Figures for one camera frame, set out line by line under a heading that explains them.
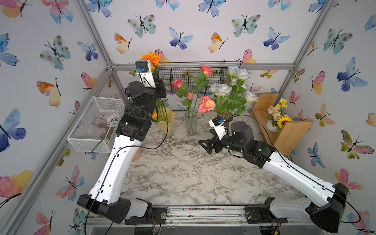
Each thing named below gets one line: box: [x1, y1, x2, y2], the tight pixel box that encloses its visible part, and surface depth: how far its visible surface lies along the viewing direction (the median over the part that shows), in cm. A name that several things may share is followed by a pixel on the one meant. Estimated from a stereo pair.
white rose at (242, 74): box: [230, 68, 252, 118], surface depth 76 cm
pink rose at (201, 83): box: [192, 64, 214, 130], surface depth 86 cm
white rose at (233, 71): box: [227, 65, 240, 118], surface depth 82 cm
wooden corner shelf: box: [250, 92, 314, 156], surface depth 88 cm
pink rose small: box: [187, 92, 194, 100], surface depth 88 cm
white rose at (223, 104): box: [214, 83, 234, 118], surface depth 84 cm
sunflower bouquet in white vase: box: [266, 98, 293, 133], surface depth 88 cm
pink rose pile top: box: [198, 95, 216, 115], surface depth 67 cm
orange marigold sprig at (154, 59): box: [141, 51, 162, 71], surface depth 52 cm
